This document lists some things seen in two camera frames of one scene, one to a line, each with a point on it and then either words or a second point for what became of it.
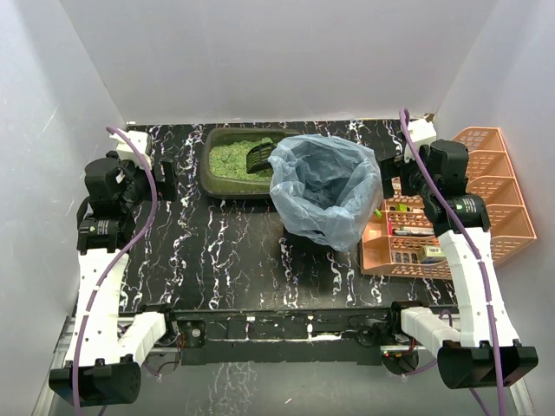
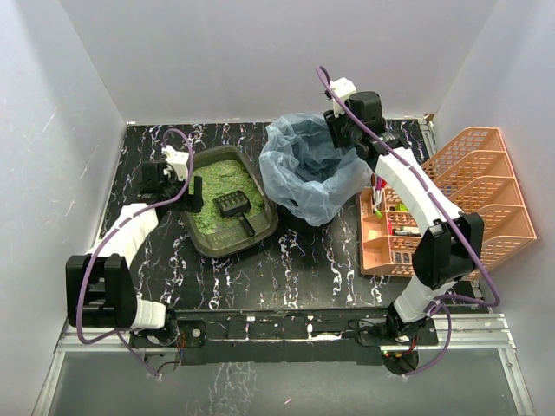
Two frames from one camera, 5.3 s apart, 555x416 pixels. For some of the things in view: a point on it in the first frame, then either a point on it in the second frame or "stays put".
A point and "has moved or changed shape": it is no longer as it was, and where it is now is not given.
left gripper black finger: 166,188 -> 194,202
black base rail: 248,335 stays put
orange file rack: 492,174 stays put
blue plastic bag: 324,188 has moved or changed shape
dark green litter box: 234,161 -> 261,229
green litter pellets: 231,160 -> 221,178
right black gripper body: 388,176 -> 336,131
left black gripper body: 164,178 -> 186,196
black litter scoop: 257,158 -> 235,204
